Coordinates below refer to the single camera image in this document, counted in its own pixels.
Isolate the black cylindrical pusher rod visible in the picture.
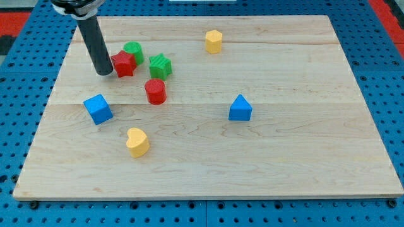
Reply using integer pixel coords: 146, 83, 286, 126
77, 15, 114, 76

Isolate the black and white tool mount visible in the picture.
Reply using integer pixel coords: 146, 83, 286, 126
51, 0, 105, 20

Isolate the red star block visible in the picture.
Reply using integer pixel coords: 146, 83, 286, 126
111, 50, 137, 78

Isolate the green star block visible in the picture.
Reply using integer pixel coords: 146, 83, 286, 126
149, 53, 172, 81

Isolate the green cylinder block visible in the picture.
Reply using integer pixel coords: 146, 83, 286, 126
123, 41, 144, 65

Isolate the blue cube block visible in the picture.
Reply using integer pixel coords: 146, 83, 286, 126
83, 94, 113, 125

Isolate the red cylinder block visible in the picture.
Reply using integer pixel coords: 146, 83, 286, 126
145, 78, 167, 105

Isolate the yellow heart block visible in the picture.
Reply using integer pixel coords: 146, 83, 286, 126
126, 128, 150, 158

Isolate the yellow hexagon block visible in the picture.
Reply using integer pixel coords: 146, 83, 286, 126
205, 30, 223, 54

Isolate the light wooden board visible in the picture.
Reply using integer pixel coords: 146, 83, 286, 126
13, 15, 403, 201

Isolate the blue triangle block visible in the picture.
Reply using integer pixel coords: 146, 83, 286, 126
228, 94, 253, 121

